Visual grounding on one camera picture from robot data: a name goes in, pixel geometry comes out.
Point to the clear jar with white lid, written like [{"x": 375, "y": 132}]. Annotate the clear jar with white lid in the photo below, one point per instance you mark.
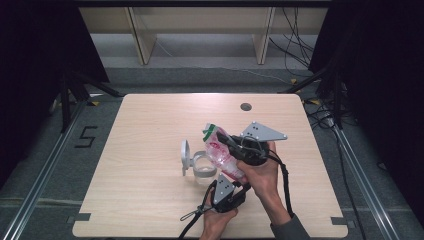
[{"x": 203, "y": 168}]

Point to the pink and white plastic bag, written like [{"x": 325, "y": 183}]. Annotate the pink and white plastic bag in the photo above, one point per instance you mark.
[{"x": 221, "y": 155}]

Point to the person's right hand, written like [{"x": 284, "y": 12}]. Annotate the person's right hand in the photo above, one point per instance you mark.
[{"x": 263, "y": 178}]

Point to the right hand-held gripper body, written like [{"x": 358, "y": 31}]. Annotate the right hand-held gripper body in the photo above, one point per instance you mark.
[{"x": 260, "y": 132}]

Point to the black tape strip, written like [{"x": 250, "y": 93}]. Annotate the black tape strip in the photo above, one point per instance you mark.
[
  {"x": 339, "y": 220},
  {"x": 81, "y": 217}
]

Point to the aluminium floor rail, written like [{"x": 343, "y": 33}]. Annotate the aluminium floor rail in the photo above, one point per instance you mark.
[
  {"x": 363, "y": 186},
  {"x": 36, "y": 191}
]

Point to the black curtain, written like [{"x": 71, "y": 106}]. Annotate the black curtain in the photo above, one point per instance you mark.
[
  {"x": 383, "y": 83},
  {"x": 33, "y": 66}
]

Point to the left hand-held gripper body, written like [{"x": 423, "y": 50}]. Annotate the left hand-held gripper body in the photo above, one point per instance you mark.
[{"x": 222, "y": 191}]

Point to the black metal stand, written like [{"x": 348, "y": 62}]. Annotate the black metal stand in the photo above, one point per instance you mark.
[
  {"x": 337, "y": 100},
  {"x": 65, "y": 100}
]

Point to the person's left hand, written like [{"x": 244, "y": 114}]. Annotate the person's left hand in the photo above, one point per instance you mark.
[{"x": 215, "y": 223}]

